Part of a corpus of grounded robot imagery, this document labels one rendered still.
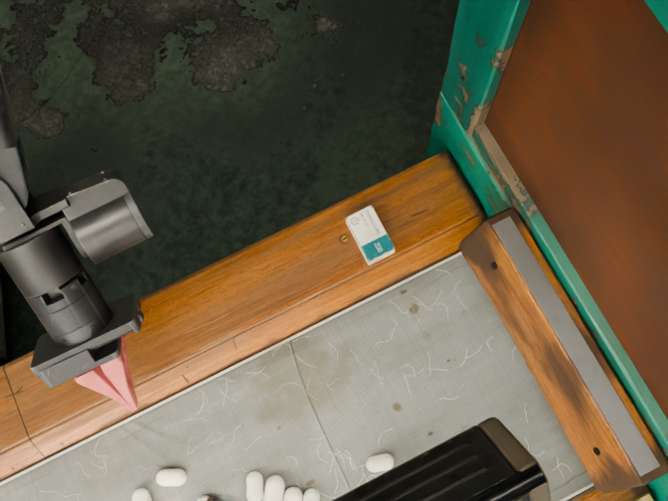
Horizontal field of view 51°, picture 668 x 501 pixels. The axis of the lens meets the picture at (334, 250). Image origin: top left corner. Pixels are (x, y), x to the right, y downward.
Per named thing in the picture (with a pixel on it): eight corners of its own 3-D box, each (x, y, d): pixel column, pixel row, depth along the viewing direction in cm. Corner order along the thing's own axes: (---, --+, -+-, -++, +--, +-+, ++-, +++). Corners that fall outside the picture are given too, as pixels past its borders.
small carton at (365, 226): (345, 222, 84) (345, 217, 82) (371, 210, 84) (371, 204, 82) (368, 265, 83) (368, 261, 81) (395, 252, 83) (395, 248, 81)
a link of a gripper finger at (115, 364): (157, 416, 67) (109, 338, 63) (87, 449, 67) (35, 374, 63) (156, 379, 73) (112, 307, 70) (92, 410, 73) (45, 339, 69)
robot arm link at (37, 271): (-10, 231, 63) (-17, 250, 58) (62, 197, 65) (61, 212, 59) (31, 292, 66) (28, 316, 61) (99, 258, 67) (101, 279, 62)
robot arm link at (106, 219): (-35, 163, 62) (-47, 188, 55) (86, 108, 64) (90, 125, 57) (38, 272, 68) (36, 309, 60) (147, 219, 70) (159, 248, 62)
